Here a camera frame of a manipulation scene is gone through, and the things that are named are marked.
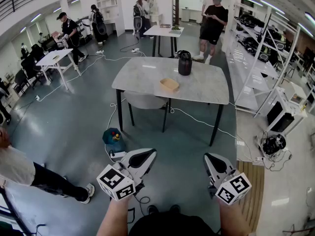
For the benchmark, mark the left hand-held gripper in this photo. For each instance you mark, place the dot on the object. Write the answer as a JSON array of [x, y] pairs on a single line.
[[123, 183]]

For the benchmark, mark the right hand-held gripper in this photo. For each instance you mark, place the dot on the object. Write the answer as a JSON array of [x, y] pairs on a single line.
[[231, 188]]

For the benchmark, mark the teal bin with toys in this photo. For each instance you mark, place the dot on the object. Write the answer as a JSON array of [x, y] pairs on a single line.
[[108, 135]]

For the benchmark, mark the beige plastic tray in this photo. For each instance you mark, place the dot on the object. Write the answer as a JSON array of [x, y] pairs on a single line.
[[168, 85]]

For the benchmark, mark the person's right forearm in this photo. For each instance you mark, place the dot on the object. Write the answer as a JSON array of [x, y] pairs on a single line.
[[231, 220]]

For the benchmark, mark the person's left forearm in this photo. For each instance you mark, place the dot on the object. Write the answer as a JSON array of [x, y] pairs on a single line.
[[115, 217]]

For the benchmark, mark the wooden slat mat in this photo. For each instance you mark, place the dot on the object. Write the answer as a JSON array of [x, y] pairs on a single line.
[[253, 181]]

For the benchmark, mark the white power strip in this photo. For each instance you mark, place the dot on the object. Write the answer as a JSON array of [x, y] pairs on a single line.
[[118, 155], [99, 51], [135, 50], [259, 159]]

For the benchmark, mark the person's left black shoe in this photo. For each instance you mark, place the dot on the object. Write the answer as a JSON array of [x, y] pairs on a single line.
[[152, 209]]

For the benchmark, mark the person's black shoe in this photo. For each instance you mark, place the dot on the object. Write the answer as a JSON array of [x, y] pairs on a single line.
[[152, 209], [175, 208]]

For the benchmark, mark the colourful crumpled rubbish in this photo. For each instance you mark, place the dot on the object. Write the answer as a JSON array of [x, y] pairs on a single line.
[[115, 136]]

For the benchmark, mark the person's right black shoe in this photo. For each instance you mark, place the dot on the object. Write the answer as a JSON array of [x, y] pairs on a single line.
[[175, 208]]

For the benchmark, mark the person's black shirt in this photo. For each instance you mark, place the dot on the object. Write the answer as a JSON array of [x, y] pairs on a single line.
[[172, 226]]

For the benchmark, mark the grey chair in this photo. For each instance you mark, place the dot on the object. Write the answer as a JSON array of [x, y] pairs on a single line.
[[145, 101]]

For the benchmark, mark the grey marble table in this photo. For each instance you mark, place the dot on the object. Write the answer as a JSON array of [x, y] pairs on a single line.
[[147, 77]]

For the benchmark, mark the white side cabinet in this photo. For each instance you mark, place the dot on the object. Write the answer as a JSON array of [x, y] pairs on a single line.
[[299, 90]]

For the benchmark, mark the white metal shelving rack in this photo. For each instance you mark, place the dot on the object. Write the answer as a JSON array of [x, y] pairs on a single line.
[[246, 65]]

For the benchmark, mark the black jug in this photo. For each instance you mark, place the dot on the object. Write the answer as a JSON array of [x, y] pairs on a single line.
[[185, 65]]

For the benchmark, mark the black backpack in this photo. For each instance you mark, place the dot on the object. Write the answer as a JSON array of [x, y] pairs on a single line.
[[178, 52]]

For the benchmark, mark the white trestle table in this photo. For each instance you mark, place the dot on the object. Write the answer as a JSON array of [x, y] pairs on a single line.
[[54, 55]]

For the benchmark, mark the black office chair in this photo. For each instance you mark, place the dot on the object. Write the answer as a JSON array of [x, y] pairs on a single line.
[[37, 51], [29, 65], [19, 79]]

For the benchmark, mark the white table black legs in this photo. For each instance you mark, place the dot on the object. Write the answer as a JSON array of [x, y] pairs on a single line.
[[160, 31]]

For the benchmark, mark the pile of black gear bags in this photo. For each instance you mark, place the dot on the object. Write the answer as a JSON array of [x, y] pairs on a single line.
[[258, 33]]

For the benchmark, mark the grey oval machine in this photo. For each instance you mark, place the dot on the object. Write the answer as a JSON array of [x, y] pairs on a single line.
[[138, 23]]

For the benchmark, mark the white tray with green plant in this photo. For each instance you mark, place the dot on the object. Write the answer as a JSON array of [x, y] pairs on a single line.
[[176, 31]]

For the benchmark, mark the white cubby shelf cabinet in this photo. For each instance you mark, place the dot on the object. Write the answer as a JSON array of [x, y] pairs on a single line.
[[120, 21]]

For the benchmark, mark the brown flat box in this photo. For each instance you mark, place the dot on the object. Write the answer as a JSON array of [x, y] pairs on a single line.
[[165, 25]]

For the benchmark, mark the white and black machine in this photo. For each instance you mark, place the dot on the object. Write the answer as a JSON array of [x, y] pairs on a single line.
[[82, 23]]

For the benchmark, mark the white vanity dresser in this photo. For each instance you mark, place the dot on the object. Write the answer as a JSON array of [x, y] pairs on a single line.
[[157, 18]]

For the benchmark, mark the white desk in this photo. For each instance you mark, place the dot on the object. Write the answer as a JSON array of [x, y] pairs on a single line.
[[189, 12]]

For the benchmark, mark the dark wooden post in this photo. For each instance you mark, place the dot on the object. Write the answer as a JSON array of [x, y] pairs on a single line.
[[176, 11]]

